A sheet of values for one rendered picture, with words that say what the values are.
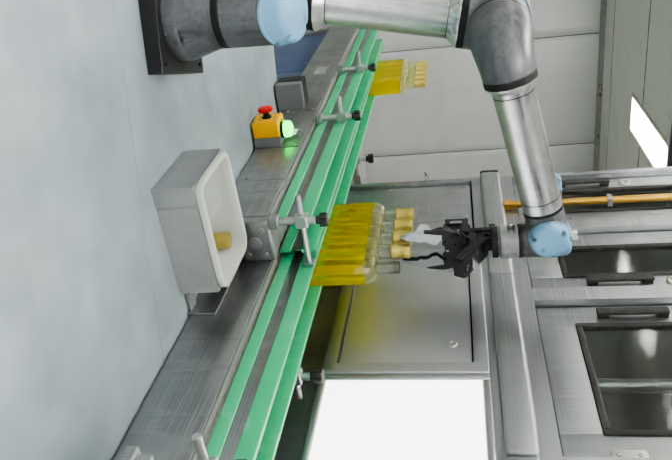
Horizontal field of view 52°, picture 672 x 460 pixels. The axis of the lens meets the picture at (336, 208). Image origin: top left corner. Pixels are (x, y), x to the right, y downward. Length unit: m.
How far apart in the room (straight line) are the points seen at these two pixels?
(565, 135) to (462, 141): 1.10
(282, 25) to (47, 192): 0.50
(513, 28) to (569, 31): 6.28
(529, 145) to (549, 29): 6.21
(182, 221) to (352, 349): 0.48
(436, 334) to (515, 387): 0.22
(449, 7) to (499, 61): 0.18
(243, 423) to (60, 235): 0.41
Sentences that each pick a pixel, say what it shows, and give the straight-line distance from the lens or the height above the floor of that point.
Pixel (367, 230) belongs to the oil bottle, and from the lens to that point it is 1.59.
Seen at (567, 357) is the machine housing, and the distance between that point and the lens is 1.52.
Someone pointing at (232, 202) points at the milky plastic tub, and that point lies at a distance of 1.39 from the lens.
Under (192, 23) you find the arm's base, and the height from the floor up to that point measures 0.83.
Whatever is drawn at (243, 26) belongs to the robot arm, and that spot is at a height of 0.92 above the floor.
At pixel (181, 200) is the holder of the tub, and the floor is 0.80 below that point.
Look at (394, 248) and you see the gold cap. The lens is 1.53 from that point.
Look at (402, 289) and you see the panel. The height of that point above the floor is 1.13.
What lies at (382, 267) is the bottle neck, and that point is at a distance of 1.49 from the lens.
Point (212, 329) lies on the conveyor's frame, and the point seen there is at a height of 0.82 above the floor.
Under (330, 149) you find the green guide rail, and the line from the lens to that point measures 1.77.
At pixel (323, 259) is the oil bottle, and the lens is 1.51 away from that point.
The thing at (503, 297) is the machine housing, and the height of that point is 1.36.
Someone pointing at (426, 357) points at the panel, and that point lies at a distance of 1.45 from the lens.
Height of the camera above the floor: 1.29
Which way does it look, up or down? 11 degrees down
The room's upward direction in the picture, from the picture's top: 87 degrees clockwise
